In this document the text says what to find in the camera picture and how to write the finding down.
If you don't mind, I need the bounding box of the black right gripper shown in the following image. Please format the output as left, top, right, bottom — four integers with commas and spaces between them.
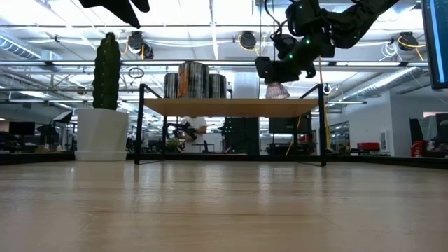
254, 33, 336, 85

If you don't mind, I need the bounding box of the pink glass candlestick holder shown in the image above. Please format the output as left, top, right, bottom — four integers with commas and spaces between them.
265, 82, 291, 99

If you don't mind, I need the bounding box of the ribbed silver candle tin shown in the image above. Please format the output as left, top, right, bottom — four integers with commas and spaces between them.
209, 73, 228, 99

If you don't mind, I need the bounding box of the silver candle tin brown label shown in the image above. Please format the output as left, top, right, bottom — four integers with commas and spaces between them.
163, 72, 180, 99

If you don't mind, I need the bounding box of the silver candle tin orange label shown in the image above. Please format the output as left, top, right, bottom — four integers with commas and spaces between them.
177, 62, 210, 99

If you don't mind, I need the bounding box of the black background screen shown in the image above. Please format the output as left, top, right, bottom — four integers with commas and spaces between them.
268, 117, 312, 135

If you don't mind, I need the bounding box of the green cactus plant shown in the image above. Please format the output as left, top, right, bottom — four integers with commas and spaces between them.
91, 31, 123, 111

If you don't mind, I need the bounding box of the black equipment rack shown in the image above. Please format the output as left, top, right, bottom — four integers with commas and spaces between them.
223, 117, 260, 156

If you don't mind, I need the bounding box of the person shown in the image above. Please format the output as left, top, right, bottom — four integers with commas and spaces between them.
178, 116, 208, 154

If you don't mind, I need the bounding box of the red box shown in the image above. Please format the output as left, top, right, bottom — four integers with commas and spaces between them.
356, 141, 381, 152

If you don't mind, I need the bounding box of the white hexagonal plant pot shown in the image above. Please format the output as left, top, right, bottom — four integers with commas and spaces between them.
73, 107, 130, 162

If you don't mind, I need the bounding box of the small green background plant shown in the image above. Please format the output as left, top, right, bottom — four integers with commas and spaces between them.
164, 138, 181, 154

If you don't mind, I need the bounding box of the black background monitor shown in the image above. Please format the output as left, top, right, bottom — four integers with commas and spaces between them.
8, 121, 36, 137

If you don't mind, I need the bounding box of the black ceiling cable reel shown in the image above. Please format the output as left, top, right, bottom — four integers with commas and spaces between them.
239, 30, 258, 50
141, 42, 155, 60
398, 31, 427, 62
127, 30, 145, 52

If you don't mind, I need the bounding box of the black hanging cable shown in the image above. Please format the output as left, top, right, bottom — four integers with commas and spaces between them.
259, 0, 263, 59

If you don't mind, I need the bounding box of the wooden shelf black metal frame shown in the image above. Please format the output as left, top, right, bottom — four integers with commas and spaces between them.
134, 83, 328, 167

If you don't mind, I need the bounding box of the black hanging cable ring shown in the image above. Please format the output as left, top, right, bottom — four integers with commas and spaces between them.
127, 66, 145, 80

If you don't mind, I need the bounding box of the black aluminium table frame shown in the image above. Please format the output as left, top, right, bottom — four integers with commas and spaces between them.
0, 150, 448, 171

